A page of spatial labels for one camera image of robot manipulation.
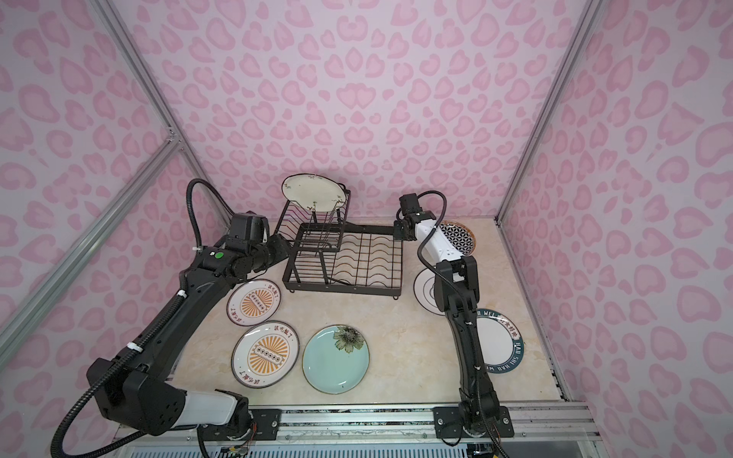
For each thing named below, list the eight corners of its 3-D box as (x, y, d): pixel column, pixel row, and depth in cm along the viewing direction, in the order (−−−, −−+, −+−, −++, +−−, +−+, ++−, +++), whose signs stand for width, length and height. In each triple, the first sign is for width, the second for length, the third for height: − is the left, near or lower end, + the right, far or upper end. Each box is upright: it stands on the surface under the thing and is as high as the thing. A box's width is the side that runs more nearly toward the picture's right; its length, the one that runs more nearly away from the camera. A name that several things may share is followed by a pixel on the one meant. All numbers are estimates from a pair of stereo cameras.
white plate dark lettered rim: (486, 372, 83) (488, 370, 82) (472, 312, 96) (474, 308, 94) (529, 372, 83) (533, 370, 82) (510, 312, 96) (512, 308, 94)
